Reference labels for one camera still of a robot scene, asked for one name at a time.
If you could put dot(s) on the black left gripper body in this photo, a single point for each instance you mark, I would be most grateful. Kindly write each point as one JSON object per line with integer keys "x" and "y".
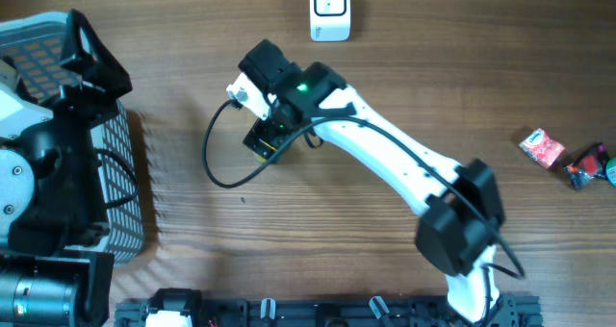
{"x": 77, "y": 109}

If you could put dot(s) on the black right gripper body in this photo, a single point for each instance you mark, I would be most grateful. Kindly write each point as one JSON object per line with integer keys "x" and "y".
{"x": 272, "y": 128}

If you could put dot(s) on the red white small carton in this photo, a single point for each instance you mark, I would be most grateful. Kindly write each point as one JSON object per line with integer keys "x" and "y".
{"x": 542, "y": 148}

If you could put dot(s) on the black red snack packet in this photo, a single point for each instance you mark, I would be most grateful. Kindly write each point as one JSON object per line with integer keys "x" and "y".
{"x": 590, "y": 165}

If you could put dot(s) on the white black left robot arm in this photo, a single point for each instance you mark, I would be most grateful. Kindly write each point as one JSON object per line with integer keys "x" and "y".
{"x": 53, "y": 209}

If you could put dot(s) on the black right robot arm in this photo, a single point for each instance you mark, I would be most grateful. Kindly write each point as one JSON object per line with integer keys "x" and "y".
{"x": 458, "y": 205}

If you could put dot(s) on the white barcode scanner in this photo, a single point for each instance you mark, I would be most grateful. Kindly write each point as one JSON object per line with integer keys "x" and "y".
{"x": 330, "y": 20}

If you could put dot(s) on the grey plastic basket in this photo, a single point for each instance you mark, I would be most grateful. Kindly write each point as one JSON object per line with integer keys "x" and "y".
{"x": 35, "y": 43}

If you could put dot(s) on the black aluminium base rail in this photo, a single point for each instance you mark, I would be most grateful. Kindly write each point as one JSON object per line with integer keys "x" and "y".
{"x": 189, "y": 307}

